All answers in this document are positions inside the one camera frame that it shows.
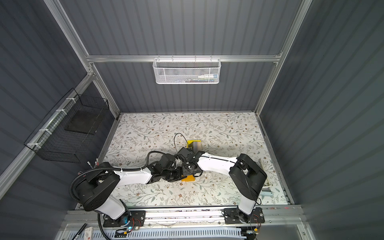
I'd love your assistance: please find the black pen foreground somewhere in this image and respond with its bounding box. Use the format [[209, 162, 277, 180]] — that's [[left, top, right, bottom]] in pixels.
[[71, 224, 87, 240]]

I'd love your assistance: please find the stack of credit cards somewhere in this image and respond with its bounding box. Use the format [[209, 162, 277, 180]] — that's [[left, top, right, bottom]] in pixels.
[[193, 141, 202, 151]]

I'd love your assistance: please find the white small box foreground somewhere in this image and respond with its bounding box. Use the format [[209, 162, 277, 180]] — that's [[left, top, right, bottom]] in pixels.
[[84, 227, 94, 240]]

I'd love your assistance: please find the thin black cable right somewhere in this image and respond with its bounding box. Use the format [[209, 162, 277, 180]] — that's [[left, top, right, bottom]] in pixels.
[[173, 132, 189, 149]]

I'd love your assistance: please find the aluminium front rail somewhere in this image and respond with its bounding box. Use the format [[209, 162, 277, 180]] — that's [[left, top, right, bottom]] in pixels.
[[60, 205, 307, 230]]

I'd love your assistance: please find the white wire mesh basket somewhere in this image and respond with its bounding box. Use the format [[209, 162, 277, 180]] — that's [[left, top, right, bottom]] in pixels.
[[153, 59, 222, 85]]

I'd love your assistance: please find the black wire mesh basket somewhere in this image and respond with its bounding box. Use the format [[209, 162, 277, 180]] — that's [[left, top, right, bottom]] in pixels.
[[24, 90, 110, 163]]

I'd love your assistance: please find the pen holder with pens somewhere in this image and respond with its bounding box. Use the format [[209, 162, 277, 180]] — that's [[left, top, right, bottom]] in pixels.
[[87, 158, 100, 169]]

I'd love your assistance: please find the yellow leather card holder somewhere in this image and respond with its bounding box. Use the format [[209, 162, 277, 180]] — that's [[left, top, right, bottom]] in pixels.
[[182, 175, 196, 182]]

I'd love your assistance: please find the black corrugated cable left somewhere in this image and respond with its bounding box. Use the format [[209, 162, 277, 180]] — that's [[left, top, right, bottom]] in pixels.
[[68, 150, 166, 240]]

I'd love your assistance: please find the yellow plastic card tray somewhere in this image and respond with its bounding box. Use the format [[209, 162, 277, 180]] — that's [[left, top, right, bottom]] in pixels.
[[187, 140, 202, 151]]

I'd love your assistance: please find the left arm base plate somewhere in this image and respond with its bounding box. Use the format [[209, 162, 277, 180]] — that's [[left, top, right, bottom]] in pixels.
[[103, 211, 147, 228]]

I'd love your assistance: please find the white tube in basket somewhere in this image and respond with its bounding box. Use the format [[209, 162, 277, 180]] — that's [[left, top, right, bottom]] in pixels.
[[198, 74, 219, 81]]

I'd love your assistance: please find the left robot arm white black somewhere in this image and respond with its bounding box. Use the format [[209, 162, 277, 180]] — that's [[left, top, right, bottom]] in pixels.
[[69, 153, 186, 220]]

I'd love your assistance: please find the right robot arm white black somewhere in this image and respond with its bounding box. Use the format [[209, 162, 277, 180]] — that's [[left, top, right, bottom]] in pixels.
[[176, 148, 267, 217]]

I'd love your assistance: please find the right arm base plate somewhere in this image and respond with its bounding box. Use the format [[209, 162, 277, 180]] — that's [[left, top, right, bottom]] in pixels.
[[222, 208, 265, 225]]

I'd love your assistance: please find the black pad in basket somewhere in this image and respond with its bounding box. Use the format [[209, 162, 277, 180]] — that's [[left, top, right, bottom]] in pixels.
[[65, 111, 104, 135]]

